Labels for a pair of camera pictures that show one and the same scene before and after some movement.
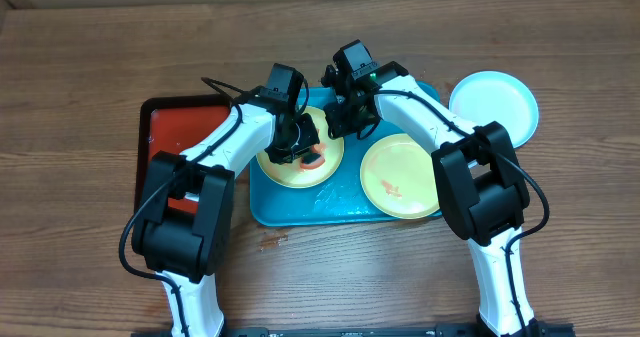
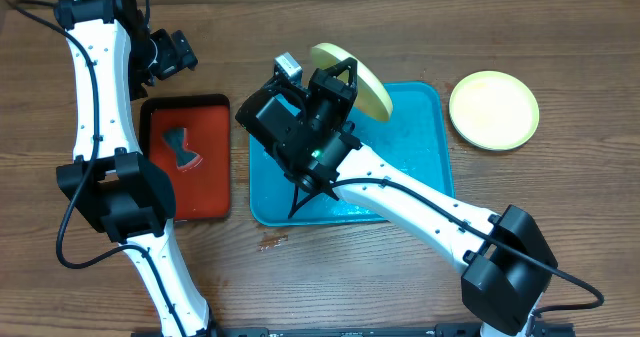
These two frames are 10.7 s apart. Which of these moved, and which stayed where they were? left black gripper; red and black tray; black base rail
Moved: left black gripper
Stayed: red and black tray; black base rail
